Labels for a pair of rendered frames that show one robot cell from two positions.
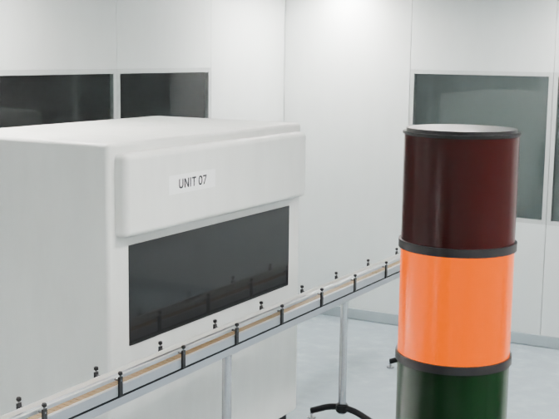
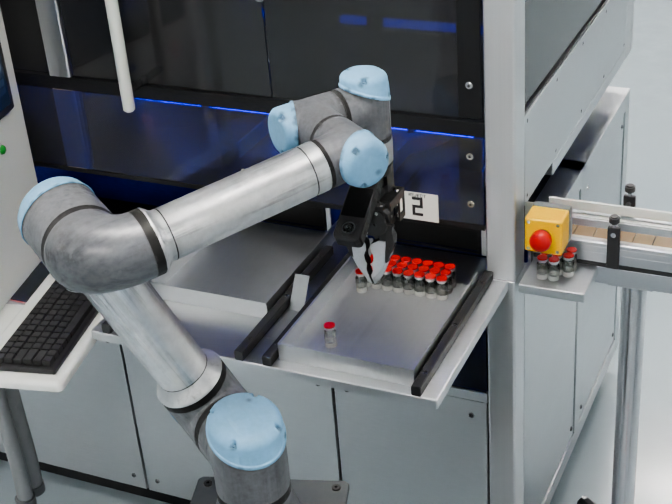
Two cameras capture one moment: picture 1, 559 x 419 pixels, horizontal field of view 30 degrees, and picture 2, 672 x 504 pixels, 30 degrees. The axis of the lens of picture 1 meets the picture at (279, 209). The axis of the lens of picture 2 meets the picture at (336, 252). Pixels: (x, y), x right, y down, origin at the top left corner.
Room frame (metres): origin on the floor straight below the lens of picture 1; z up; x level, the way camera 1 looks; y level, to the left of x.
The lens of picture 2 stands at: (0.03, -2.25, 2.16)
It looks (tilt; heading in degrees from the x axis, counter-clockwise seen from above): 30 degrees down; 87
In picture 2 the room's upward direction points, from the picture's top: 5 degrees counter-clockwise
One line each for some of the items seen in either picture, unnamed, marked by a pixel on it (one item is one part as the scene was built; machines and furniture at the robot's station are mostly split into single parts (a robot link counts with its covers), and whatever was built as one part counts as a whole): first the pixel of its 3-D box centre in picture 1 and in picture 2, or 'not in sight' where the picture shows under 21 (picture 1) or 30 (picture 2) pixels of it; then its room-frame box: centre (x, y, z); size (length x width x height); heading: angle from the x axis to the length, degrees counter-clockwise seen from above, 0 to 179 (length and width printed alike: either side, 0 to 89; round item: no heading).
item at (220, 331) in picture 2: not in sight; (309, 299); (0.08, -0.17, 0.87); 0.70 x 0.48 x 0.02; 151
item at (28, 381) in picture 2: not in sight; (42, 320); (-0.47, -0.01, 0.79); 0.45 x 0.28 x 0.03; 72
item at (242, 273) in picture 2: not in sight; (247, 257); (-0.03, -0.03, 0.90); 0.34 x 0.26 x 0.04; 61
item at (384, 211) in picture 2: not in sight; (373, 194); (0.19, -0.46, 1.23); 0.09 x 0.08 x 0.12; 60
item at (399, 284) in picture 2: not in sight; (403, 281); (0.26, -0.20, 0.90); 0.18 x 0.02 x 0.05; 150
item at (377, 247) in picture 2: not in sight; (385, 254); (0.21, -0.47, 1.13); 0.06 x 0.03 x 0.09; 60
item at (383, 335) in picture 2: not in sight; (381, 314); (0.21, -0.29, 0.90); 0.34 x 0.26 x 0.04; 60
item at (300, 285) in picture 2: not in sight; (288, 306); (0.04, -0.25, 0.91); 0.14 x 0.03 x 0.06; 61
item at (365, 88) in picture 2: not in sight; (363, 105); (0.19, -0.47, 1.39); 0.09 x 0.08 x 0.11; 24
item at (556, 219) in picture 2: not in sight; (547, 228); (0.54, -0.21, 1.00); 0.08 x 0.07 x 0.07; 61
